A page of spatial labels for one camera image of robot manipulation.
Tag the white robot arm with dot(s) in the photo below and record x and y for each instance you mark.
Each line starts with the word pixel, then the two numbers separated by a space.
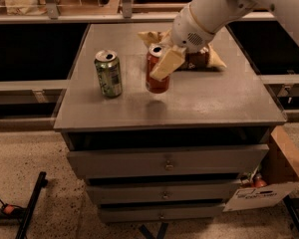
pixel 212 15

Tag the orange bottle in box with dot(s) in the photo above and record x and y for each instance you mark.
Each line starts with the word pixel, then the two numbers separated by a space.
pixel 258 181

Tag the top grey drawer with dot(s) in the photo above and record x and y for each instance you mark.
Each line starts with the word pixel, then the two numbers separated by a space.
pixel 166 161

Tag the green soda can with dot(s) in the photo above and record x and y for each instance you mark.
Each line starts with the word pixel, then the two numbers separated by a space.
pixel 108 69

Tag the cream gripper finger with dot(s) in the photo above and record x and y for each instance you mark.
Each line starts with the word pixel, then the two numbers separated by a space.
pixel 164 38
pixel 171 59

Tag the grey drawer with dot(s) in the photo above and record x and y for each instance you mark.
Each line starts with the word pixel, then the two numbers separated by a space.
pixel 166 161
pixel 157 213
pixel 162 191

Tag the grey drawer cabinet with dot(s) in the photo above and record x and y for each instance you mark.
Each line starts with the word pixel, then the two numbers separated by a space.
pixel 215 107

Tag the bottom grey drawer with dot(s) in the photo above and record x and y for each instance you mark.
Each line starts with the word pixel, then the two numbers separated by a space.
pixel 157 213

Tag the cardboard box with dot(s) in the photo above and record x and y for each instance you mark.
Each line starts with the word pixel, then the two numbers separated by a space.
pixel 279 169

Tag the brown chip bag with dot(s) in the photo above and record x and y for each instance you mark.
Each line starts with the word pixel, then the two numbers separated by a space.
pixel 204 59

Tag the red coke can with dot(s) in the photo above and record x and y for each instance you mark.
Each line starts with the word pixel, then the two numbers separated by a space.
pixel 155 82

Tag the middle grey drawer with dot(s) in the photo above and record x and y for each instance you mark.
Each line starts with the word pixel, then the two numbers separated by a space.
pixel 162 191

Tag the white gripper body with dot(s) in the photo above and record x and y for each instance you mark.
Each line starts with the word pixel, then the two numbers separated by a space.
pixel 188 33

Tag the black metal stand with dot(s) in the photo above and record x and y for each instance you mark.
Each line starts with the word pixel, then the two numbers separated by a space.
pixel 23 215

